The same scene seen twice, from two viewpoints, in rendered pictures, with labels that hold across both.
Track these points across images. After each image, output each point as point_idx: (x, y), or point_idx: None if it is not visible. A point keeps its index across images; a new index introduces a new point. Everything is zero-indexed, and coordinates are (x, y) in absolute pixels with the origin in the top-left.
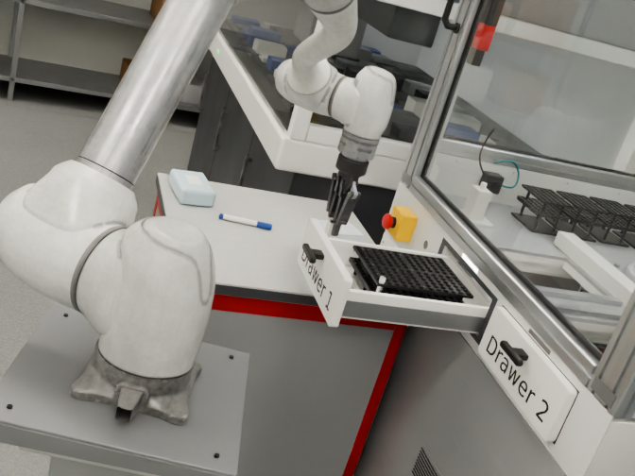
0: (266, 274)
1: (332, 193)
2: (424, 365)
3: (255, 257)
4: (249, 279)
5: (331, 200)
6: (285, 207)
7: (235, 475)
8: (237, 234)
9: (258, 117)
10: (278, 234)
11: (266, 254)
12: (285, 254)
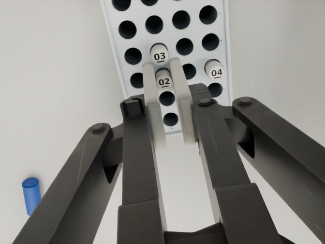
0: (276, 197)
1: (93, 234)
2: None
3: (205, 211)
4: (300, 222)
5: (106, 195)
6: None
7: None
8: (108, 236)
9: None
10: (52, 162)
11: (183, 192)
12: (166, 155)
